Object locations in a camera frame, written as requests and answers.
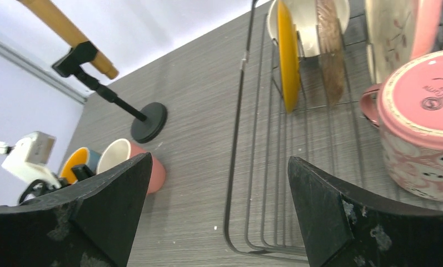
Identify plain pink mug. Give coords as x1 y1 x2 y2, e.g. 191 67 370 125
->
96 138 167 195

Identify yellow plate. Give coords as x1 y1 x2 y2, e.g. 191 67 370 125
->
277 1 300 113

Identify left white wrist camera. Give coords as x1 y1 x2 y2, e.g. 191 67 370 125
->
0 131 62 189

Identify blue butterfly mug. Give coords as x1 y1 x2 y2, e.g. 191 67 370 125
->
58 147 101 184

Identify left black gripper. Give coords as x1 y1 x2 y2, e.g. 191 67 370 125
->
18 164 96 205

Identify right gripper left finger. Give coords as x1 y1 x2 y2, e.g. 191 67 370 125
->
0 153 153 266

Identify large pink cream plate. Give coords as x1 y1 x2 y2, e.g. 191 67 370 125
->
365 0 443 84

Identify black wire dish rack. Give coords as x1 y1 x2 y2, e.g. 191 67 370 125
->
223 1 443 266

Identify brown microphone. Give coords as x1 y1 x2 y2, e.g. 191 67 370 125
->
19 0 119 80

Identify aluminium frame rail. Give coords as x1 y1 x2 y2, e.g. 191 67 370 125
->
0 41 87 105

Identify white ceramic bowl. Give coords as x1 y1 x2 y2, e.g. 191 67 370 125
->
267 0 350 57

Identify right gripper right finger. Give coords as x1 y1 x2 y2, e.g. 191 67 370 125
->
287 156 443 266

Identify pink patterned mug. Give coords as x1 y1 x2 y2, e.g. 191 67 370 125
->
359 50 443 201

